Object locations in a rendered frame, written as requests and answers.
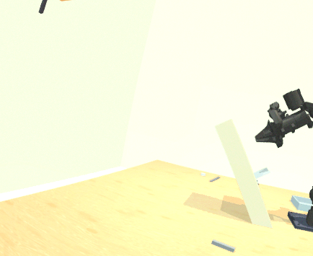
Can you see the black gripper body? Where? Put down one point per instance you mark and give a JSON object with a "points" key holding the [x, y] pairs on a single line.
{"points": [[282, 126]]}

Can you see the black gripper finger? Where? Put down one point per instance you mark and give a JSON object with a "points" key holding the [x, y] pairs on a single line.
{"points": [[267, 140], [268, 131]]}

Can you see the grey metal bar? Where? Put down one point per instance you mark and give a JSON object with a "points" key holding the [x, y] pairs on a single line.
{"points": [[222, 245]]}

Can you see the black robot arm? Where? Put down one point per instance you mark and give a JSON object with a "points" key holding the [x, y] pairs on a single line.
{"points": [[294, 100]]}

